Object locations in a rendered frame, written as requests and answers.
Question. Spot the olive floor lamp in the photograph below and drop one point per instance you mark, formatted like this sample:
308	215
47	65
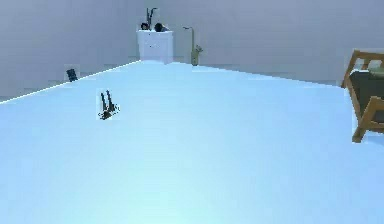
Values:
195	53

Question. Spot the white chest of drawers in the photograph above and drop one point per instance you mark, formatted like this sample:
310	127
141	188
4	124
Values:
155	46

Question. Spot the black two-pronged object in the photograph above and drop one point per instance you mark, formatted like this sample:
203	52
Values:
108	106

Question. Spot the black lumpy object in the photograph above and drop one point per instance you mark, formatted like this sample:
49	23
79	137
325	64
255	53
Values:
160	27

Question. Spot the small black round object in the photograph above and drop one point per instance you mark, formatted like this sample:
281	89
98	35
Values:
144	26

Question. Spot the black desk lamp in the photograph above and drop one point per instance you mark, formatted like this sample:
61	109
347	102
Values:
150	15

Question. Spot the small black box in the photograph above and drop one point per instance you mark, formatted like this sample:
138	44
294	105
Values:
71	74

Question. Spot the wooden armchair dark cushion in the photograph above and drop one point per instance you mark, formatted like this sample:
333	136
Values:
366	90

